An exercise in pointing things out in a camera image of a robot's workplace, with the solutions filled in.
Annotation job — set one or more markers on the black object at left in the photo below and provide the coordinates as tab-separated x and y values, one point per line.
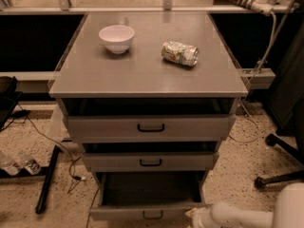
9	98

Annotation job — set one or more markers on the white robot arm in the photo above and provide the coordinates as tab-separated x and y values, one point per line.
288	213

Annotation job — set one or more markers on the white power strip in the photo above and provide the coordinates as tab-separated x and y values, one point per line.
255	5

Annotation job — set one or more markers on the grey bottom drawer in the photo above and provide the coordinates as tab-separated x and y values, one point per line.
148	195

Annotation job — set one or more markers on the crushed soda can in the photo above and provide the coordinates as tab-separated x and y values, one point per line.
179	53

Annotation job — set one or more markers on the grey drawer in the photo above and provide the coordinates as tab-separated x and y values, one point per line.
148	129
148	195
144	162

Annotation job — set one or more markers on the plastic water bottle right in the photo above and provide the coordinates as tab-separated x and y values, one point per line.
29	163

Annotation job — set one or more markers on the white ceramic bowl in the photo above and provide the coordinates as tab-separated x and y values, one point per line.
117	38

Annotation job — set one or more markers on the grey middle drawer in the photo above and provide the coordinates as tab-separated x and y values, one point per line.
144	162

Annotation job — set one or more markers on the grey drawer cabinet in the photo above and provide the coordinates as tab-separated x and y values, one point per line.
93	81

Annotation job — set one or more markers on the black metal stand frame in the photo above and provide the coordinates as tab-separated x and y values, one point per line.
46	173

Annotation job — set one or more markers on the grey top drawer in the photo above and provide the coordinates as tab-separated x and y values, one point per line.
148	129

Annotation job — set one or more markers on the plastic water bottle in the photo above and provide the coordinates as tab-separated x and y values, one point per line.
9	165
29	163

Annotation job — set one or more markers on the plastic water bottle left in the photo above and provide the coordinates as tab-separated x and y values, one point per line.
9	165

